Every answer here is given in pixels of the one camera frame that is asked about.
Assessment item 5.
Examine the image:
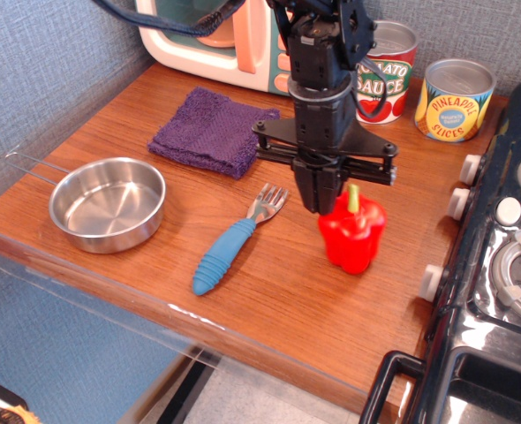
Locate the white stove knob lower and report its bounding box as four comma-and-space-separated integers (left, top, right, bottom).
419, 264, 444, 302

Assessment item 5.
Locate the red toy capsicum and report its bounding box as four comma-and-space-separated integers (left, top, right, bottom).
318, 184, 387, 275

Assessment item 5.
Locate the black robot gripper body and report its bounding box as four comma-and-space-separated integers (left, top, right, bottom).
253, 81, 398, 186

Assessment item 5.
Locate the white stove knob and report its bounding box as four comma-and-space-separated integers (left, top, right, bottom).
459, 155, 482, 186
419, 264, 444, 302
447, 188, 470, 221

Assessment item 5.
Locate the black toy stove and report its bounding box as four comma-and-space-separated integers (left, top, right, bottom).
360, 83, 521, 423

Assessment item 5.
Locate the white stove knob upper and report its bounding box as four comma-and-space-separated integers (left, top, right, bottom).
459, 155, 482, 186

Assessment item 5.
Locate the white stove knob middle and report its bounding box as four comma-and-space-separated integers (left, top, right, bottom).
447, 188, 470, 221

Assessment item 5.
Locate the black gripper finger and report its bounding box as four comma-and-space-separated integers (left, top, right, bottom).
291, 158, 319, 213
316, 166, 349, 216

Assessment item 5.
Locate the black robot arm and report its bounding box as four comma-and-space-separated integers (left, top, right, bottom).
253, 1, 398, 216

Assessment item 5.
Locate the tomato sauce can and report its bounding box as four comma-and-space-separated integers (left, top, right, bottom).
357, 20, 419, 124

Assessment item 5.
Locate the pineapple slices can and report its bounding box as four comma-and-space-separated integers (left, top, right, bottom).
414, 58, 496, 142

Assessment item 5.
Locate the clear acrylic table guard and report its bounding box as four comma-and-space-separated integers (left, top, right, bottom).
0, 220, 429, 412

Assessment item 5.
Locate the blue handled metal fork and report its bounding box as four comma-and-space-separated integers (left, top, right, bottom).
193, 183, 289, 296

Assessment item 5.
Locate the toy microwave oven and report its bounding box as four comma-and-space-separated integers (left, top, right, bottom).
140, 1, 291, 95

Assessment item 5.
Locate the stainless steel pan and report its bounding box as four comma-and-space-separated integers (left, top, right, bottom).
5, 151, 167, 254

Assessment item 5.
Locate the black braided cable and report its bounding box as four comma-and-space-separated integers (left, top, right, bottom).
91, 0, 246, 38

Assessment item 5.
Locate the purple folded cloth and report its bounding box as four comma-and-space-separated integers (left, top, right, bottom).
147, 87, 280, 179

